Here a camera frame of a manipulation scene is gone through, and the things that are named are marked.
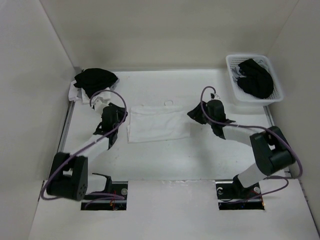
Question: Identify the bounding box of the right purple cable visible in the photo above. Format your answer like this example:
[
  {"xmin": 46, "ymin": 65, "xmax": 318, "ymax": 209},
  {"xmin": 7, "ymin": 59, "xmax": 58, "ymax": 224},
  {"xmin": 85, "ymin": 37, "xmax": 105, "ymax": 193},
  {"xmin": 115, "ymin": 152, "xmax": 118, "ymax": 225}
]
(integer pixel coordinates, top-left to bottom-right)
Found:
[{"xmin": 200, "ymin": 86, "xmax": 304, "ymax": 204}]

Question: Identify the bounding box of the folded white tank top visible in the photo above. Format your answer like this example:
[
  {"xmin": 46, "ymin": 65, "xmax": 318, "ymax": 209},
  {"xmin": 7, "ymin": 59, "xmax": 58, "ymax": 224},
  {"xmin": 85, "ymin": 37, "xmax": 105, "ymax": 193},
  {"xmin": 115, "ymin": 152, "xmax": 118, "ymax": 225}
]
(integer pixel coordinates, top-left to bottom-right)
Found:
[{"xmin": 68, "ymin": 80, "xmax": 111, "ymax": 105}]

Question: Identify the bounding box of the folded black tank top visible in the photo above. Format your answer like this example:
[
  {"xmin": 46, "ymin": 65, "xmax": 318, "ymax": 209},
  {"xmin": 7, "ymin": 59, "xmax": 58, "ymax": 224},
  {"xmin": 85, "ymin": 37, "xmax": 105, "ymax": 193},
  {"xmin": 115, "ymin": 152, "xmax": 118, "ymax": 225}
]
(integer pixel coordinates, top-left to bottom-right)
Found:
[{"xmin": 73, "ymin": 68, "xmax": 118, "ymax": 98}]

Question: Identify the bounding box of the white tank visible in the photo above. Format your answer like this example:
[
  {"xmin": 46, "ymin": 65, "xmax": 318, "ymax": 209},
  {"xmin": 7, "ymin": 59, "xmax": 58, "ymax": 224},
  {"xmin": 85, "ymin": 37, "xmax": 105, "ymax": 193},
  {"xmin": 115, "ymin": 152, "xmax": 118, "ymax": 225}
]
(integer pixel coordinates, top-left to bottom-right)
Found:
[
  {"xmin": 68, "ymin": 80, "xmax": 111, "ymax": 105},
  {"xmin": 127, "ymin": 105, "xmax": 191, "ymax": 144}
]

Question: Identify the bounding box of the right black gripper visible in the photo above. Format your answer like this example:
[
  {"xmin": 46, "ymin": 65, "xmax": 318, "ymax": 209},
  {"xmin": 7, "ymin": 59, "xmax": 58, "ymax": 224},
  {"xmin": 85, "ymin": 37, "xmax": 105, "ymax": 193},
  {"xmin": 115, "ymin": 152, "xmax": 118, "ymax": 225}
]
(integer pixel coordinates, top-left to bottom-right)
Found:
[{"xmin": 187, "ymin": 100, "xmax": 215, "ymax": 126}]

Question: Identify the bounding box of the left aluminium rail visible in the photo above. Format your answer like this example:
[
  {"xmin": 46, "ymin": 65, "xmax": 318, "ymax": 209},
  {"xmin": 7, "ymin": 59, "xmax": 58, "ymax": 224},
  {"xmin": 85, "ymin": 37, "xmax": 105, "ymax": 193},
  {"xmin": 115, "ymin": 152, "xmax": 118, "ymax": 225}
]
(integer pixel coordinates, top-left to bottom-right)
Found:
[{"xmin": 56, "ymin": 101, "xmax": 75, "ymax": 154}]

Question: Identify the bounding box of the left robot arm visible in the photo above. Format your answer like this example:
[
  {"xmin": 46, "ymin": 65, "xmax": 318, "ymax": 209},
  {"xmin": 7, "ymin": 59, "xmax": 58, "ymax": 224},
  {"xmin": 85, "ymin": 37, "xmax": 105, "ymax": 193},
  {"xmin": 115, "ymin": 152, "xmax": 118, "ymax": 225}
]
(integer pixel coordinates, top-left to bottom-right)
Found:
[{"xmin": 41, "ymin": 103, "xmax": 128, "ymax": 201}]

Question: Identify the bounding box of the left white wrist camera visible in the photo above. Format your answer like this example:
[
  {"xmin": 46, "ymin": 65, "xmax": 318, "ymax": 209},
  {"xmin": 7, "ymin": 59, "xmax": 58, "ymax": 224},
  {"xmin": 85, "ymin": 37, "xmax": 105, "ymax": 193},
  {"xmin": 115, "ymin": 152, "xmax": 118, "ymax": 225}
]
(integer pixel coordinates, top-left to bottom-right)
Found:
[{"xmin": 90, "ymin": 93, "xmax": 111, "ymax": 112}]

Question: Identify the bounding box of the aluminium rail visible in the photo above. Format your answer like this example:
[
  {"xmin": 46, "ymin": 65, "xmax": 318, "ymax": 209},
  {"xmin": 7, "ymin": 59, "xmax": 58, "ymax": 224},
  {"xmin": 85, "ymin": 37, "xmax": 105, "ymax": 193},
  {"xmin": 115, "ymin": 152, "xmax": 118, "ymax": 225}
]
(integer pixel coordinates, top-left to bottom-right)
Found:
[
  {"xmin": 56, "ymin": 101, "xmax": 75, "ymax": 154},
  {"xmin": 263, "ymin": 105, "xmax": 292, "ymax": 179}
]

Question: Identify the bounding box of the right aluminium rail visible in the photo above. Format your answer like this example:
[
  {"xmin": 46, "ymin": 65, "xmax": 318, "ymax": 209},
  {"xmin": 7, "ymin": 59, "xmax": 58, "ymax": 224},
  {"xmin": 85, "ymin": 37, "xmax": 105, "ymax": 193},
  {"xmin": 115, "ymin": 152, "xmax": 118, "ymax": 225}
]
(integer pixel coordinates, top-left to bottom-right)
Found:
[{"xmin": 263, "ymin": 105, "xmax": 292, "ymax": 179}]

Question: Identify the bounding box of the folded grey tank top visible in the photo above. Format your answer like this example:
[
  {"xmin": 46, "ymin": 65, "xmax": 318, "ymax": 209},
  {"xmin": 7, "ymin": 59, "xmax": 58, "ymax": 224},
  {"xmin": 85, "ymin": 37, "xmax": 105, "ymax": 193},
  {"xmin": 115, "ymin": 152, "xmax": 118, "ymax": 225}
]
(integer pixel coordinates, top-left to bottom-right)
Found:
[{"xmin": 110, "ymin": 78, "xmax": 120, "ymax": 91}]

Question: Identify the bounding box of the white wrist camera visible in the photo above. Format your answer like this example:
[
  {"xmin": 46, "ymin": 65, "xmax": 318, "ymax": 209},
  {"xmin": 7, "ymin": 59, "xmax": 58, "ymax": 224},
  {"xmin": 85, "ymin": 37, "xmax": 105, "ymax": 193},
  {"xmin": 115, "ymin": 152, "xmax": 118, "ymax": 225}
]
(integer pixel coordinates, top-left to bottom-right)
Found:
[
  {"xmin": 210, "ymin": 92, "xmax": 221, "ymax": 101},
  {"xmin": 90, "ymin": 93, "xmax": 111, "ymax": 112}
]

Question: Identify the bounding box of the grey tank top in basket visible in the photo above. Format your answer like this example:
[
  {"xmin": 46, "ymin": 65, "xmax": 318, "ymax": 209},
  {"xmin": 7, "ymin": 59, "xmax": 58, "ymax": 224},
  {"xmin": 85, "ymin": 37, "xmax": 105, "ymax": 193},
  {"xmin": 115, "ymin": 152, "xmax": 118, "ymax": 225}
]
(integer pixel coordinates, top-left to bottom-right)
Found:
[{"xmin": 231, "ymin": 66, "xmax": 245, "ymax": 82}]

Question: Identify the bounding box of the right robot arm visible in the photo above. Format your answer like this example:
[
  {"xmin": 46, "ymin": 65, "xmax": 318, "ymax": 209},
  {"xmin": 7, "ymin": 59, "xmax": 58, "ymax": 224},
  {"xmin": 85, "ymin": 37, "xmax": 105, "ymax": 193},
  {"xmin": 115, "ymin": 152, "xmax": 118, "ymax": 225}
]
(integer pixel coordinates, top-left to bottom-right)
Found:
[{"xmin": 187, "ymin": 100, "xmax": 296, "ymax": 200}]

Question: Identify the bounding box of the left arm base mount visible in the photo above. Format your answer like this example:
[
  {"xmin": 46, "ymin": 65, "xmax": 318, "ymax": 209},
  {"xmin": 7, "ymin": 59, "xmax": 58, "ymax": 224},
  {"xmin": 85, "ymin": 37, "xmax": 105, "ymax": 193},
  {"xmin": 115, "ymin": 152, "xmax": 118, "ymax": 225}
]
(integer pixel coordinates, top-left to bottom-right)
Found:
[{"xmin": 80, "ymin": 173, "xmax": 129, "ymax": 211}]

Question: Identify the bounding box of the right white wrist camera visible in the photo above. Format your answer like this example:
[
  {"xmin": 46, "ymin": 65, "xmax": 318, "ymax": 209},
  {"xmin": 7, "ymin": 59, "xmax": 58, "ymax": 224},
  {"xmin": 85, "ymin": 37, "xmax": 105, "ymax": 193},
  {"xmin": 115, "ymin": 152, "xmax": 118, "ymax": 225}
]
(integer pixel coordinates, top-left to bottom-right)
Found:
[{"xmin": 210, "ymin": 92, "xmax": 221, "ymax": 101}]

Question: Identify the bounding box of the black tank top in basket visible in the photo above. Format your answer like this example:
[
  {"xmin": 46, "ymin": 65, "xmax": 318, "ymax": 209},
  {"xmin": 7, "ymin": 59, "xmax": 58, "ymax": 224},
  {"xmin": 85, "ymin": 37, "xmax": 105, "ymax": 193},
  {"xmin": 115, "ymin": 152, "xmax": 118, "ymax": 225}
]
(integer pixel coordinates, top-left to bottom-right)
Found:
[{"xmin": 237, "ymin": 58, "xmax": 274, "ymax": 99}]

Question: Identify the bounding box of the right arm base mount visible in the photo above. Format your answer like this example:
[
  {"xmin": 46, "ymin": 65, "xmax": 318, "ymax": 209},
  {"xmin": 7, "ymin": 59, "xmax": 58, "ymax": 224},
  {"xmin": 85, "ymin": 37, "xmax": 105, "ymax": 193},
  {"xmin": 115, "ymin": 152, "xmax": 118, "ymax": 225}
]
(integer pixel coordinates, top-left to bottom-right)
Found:
[{"xmin": 215, "ymin": 181, "xmax": 265, "ymax": 211}]

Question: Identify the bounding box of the white plastic basket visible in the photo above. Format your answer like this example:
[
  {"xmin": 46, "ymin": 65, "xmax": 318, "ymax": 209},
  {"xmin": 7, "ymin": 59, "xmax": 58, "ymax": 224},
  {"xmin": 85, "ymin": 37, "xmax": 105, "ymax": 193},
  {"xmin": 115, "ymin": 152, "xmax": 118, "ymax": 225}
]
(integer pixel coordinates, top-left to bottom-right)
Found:
[{"xmin": 225, "ymin": 54, "xmax": 284, "ymax": 106}]

